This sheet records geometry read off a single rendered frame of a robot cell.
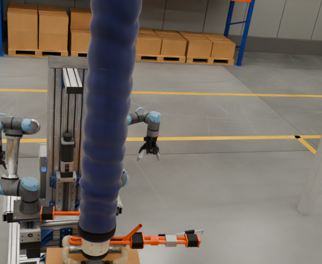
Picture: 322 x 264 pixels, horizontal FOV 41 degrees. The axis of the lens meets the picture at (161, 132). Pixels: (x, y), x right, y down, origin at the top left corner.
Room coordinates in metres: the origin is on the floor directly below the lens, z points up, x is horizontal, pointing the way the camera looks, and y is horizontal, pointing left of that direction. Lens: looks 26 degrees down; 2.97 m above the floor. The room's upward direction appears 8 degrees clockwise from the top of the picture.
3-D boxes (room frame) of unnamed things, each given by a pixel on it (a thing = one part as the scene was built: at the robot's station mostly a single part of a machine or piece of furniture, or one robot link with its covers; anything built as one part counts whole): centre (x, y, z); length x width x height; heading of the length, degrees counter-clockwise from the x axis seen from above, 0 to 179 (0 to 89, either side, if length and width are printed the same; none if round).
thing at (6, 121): (2.24, 0.92, 1.78); 0.11 x 0.11 x 0.08; 6
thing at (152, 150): (2.46, 0.05, 1.66); 0.09 x 0.08 x 0.12; 19
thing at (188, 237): (2.16, -0.29, 1.18); 0.08 x 0.07 x 0.05; 103
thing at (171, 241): (2.14, -0.16, 1.17); 0.07 x 0.07 x 0.04; 13
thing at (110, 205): (2.03, 0.29, 1.78); 0.22 x 0.22 x 1.04
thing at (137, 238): (2.09, 0.05, 1.18); 0.10 x 0.08 x 0.06; 13
